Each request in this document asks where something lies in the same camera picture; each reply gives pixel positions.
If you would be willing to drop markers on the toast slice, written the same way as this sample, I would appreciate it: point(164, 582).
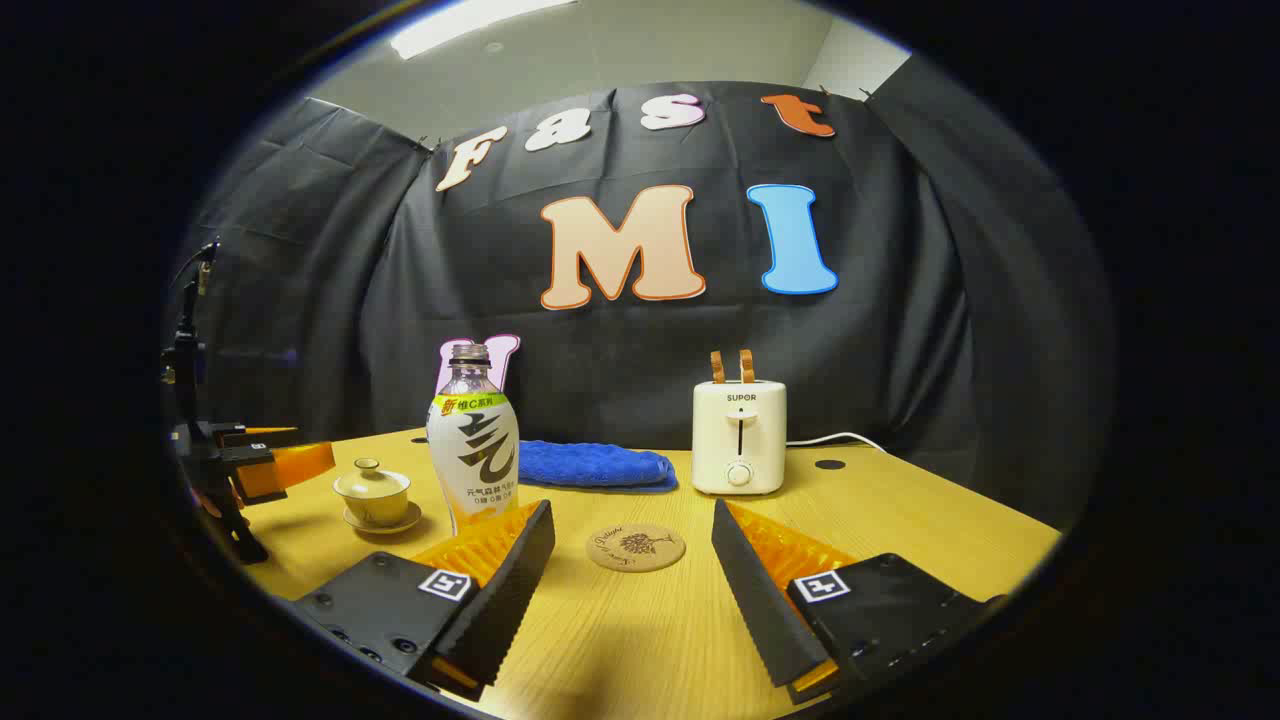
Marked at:
point(718, 368)
point(747, 366)

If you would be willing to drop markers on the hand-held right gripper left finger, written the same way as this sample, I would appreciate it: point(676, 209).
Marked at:
point(510, 590)

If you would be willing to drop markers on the cream ceramic teacup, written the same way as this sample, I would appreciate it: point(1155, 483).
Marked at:
point(375, 508)

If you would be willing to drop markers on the white toaster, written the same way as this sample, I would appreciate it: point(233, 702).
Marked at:
point(738, 430)

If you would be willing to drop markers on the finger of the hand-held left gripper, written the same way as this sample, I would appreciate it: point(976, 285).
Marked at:
point(290, 468)
point(260, 438)

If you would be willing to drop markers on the black backdrop cloth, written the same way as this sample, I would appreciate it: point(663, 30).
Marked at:
point(330, 300)

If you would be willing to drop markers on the cream ceramic saucer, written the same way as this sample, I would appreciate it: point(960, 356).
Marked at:
point(400, 525)

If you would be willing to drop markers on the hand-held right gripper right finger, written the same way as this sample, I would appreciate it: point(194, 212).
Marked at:
point(760, 600)

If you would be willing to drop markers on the round cork coaster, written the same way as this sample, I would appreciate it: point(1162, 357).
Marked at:
point(635, 548)

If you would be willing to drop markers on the blue microfibre towel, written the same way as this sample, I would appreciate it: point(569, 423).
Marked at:
point(590, 465)

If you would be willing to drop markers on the cream ceramic teacup lid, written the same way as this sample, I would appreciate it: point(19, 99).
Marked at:
point(370, 483)

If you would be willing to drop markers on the labelled plastic water bottle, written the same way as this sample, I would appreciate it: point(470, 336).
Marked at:
point(470, 450)

